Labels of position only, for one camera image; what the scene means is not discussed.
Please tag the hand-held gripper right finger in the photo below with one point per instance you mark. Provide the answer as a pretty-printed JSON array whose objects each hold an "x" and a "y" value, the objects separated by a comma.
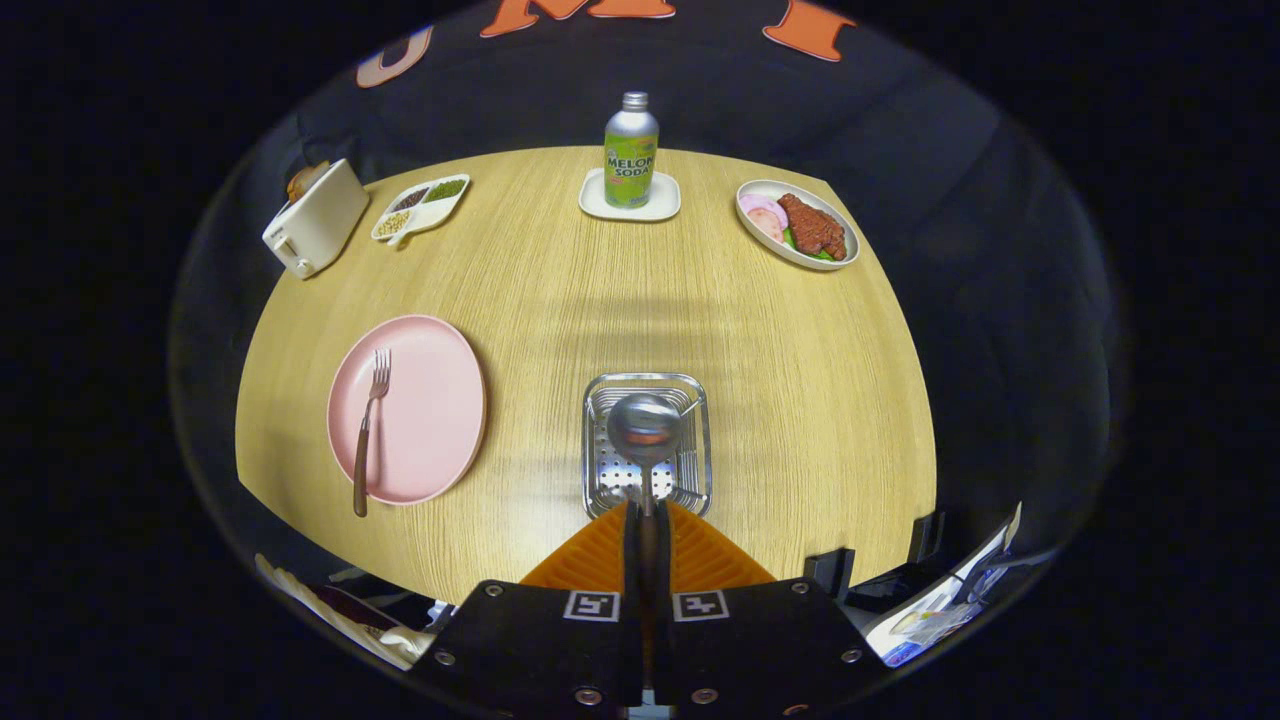
[{"x": 663, "y": 560}]

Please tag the pink ham slices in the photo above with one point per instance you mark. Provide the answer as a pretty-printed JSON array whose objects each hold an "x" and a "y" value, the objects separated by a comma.
[{"x": 762, "y": 215}]

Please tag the white papers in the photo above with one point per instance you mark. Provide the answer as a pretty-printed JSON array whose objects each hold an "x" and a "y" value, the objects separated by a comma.
[{"x": 930, "y": 610}]

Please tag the pink plate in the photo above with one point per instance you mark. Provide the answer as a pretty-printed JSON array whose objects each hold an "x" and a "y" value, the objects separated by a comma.
[{"x": 430, "y": 420}]

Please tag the black table bracket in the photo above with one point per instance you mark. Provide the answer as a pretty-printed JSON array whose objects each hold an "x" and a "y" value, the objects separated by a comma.
[{"x": 925, "y": 538}]

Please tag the green soda bottle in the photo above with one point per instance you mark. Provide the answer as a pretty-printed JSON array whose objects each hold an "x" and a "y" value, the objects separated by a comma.
[{"x": 631, "y": 150}]

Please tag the white toaster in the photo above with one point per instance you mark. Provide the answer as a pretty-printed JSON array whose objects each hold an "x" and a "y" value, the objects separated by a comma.
[{"x": 320, "y": 225}]

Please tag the white food plate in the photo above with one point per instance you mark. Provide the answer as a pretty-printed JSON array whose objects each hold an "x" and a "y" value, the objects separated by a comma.
[{"x": 760, "y": 245}]

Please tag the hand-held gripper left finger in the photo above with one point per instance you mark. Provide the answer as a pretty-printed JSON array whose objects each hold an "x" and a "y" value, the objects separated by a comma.
[{"x": 632, "y": 560}]

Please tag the white square coaster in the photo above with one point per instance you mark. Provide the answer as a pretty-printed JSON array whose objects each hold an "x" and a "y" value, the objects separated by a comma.
[{"x": 595, "y": 205}]

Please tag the black backdrop cloth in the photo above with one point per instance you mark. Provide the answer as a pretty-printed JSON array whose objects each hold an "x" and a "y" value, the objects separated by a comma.
[{"x": 900, "y": 120}]

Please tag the white divided dish with beans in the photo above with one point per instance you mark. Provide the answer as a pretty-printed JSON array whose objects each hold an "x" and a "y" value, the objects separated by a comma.
[{"x": 425, "y": 205}]

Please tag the brown meat piece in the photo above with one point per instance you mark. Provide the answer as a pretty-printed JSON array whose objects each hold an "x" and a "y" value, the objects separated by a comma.
[{"x": 812, "y": 228}]

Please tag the toasted bread slice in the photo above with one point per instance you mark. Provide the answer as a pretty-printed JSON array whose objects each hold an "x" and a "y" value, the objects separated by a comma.
[{"x": 305, "y": 180}]

